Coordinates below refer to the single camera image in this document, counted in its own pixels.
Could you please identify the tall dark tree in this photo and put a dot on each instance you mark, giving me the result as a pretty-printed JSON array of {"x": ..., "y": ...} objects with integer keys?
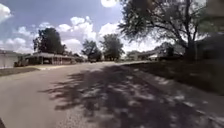
[{"x": 112, "y": 46}]

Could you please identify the small dark tree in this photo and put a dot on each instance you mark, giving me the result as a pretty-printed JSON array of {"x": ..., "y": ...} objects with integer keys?
[{"x": 90, "y": 50}]

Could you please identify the low pale house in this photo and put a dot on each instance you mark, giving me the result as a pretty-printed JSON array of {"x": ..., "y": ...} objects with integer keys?
[{"x": 141, "y": 55}]

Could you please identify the grey asphalt road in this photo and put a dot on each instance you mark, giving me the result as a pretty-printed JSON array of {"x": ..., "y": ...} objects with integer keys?
[{"x": 66, "y": 96}]

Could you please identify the low house with carport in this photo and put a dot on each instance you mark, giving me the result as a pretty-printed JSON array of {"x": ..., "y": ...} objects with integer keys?
[{"x": 53, "y": 58}]

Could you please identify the dark round tree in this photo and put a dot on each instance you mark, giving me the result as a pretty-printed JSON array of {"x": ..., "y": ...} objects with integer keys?
[{"x": 49, "y": 41}]

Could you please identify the grass lawn beside kerb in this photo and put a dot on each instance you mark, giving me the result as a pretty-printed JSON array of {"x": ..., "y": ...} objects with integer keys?
[{"x": 186, "y": 71}]

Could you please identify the large spreading tree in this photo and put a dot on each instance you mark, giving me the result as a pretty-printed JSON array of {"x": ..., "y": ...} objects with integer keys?
[{"x": 190, "y": 40}]

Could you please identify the pale concrete kerb strip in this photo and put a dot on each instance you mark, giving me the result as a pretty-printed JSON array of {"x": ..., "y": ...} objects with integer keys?
[{"x": 186, "y": 100}]

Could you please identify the grass verge by houses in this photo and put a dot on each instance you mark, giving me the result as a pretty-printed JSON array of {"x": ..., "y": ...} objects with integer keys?
[{"x": 20, "y": 70}]

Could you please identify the dark building behind tree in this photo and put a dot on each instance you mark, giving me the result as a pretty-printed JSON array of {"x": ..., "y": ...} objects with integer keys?
[{"x": 211, "y": 46}]

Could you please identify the white house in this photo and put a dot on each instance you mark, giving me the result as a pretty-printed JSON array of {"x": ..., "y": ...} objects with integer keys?
[{"x": 7, "y": 59}]

